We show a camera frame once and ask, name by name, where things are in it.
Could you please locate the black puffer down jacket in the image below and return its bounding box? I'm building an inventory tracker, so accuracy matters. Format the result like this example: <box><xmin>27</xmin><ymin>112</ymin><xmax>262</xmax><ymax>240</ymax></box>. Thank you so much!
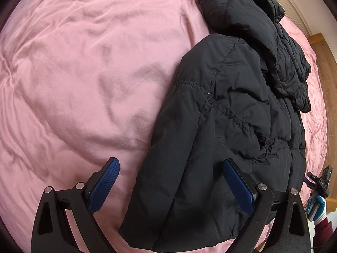
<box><xmin>119</xmin><ymin>0</ymin><xmax>311</xmax><ymax>252</ymax></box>

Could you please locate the dark red sleeve forearm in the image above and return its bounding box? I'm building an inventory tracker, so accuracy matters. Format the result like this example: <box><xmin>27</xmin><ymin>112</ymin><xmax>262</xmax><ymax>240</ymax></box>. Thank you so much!
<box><xmin>313</xmin><ymin>214</ymin><xmax>334</xmax><ymax>253</ymax></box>

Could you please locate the right hand blue glove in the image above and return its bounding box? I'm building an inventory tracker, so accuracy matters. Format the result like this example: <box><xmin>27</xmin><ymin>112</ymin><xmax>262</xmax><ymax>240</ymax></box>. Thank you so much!
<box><xmin>306</xmin><ymin>195</ymin><xmax>327</xmax><ymax>225</ymax></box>

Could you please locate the wooden headboard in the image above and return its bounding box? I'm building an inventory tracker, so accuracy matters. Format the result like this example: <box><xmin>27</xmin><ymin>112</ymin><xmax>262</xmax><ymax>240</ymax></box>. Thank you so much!
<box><xmin>307</xmin><ymin>32</ymin><xmax>337</xmax><ymax>169</ymax></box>

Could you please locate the pink bed sheet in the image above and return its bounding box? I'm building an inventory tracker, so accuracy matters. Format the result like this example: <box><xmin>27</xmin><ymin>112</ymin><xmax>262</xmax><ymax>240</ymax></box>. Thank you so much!
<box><xmin>0</xmin><ymin>0</ymin><xmax>328</xmax><ymax>253</ymax></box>

